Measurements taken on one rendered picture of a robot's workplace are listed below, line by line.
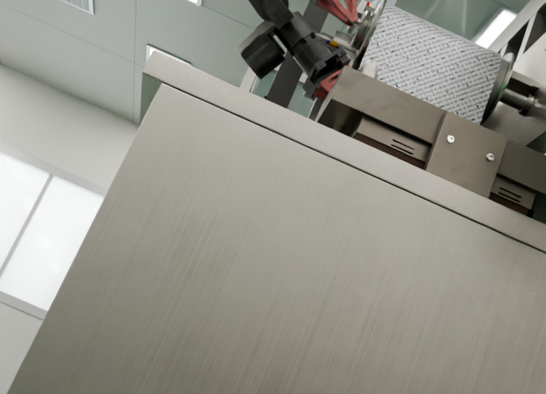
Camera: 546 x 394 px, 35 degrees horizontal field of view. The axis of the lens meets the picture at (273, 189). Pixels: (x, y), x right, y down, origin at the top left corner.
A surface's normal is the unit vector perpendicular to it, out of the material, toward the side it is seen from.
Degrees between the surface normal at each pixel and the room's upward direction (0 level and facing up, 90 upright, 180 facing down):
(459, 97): 90
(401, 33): 90
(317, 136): 90
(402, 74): 90
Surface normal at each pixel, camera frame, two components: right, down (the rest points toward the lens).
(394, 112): 0.16, -0.28
